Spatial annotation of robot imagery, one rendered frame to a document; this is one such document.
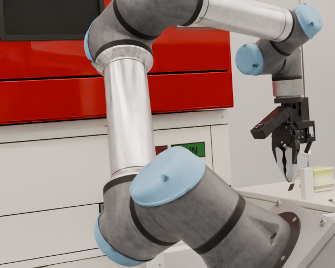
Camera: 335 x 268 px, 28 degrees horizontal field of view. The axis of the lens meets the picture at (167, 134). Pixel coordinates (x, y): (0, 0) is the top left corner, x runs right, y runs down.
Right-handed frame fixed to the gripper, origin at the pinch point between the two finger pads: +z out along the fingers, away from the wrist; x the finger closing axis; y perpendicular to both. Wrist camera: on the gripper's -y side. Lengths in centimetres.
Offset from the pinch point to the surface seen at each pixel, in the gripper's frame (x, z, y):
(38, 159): 49, -8, -47
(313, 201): 5.5, 8.5, 13.6
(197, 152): 44.6, -4.4, 3.2
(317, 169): 15.4, 1.9, 25.0
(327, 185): 15.4, 6.9, 28.8
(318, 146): 180, 15, 183
